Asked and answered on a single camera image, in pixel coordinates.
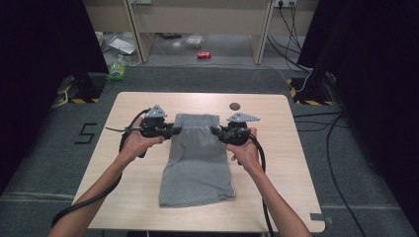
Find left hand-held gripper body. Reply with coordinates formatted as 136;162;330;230
138;104;174;140

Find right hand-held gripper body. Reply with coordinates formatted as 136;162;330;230
223;112;262;146

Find grey shorts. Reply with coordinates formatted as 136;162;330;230
158;113;237;208

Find person's right hand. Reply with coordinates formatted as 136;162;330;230
224;126;265;174

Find person's left hand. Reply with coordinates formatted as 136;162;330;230
119;117;166;163

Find green packet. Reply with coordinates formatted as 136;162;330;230
106;54;128;82

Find black stand base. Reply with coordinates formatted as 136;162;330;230
57;72;109;105
286;72;336;107

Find clear plastic bags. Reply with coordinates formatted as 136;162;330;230
95;31;141;65

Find clear plastic box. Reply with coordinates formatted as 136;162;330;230
185;35;206;49

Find grey tape piece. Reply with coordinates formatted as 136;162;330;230
309;212;334;225

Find black curtain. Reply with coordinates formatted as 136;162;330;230
0;0;110;196
297;0;419;228

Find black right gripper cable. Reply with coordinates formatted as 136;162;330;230
247;132;276;237

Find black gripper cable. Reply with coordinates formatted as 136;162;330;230
247;132;276;237
50;108;152;229

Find grey strap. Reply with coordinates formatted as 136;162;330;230
104;125;133;133

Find black floor cables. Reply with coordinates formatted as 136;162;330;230
266;0;370;237

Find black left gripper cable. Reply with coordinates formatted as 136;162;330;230
50;108;152;229

